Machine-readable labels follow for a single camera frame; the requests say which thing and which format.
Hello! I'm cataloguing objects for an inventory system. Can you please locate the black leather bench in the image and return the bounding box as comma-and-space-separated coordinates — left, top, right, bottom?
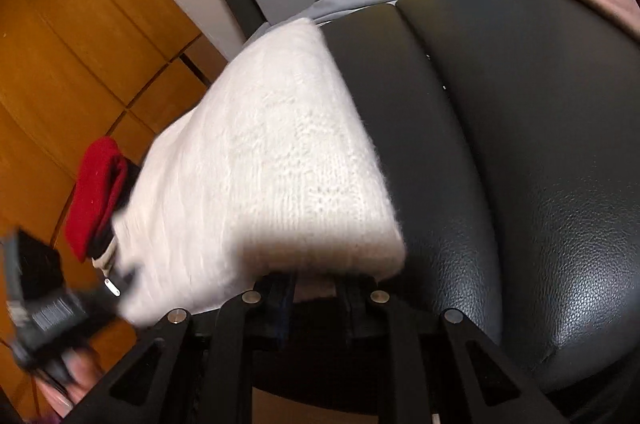
250, 0, 640, 424

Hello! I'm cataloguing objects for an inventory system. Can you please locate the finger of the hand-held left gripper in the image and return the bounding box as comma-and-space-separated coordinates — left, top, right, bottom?
97, 266, 140, 305

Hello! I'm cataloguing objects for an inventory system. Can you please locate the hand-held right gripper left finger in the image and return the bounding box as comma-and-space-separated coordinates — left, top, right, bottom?
65, 274, 297, 424

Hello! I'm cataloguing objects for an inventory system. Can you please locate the red cloth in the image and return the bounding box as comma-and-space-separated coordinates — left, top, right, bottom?
64, 138, 145, 265

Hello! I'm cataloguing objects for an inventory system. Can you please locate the white knitted sweater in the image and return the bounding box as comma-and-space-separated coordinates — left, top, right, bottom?
102, 18, 407, 330

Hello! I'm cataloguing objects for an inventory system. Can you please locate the person's left hand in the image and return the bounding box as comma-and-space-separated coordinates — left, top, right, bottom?
34, 346, 107, 421

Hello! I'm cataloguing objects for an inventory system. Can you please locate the wooden wardrobe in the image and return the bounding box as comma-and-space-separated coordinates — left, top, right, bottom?
0, 0, 228, 410

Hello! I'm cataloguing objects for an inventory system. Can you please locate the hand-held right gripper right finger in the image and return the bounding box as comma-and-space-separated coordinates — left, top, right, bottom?
334, 278, 571, 424

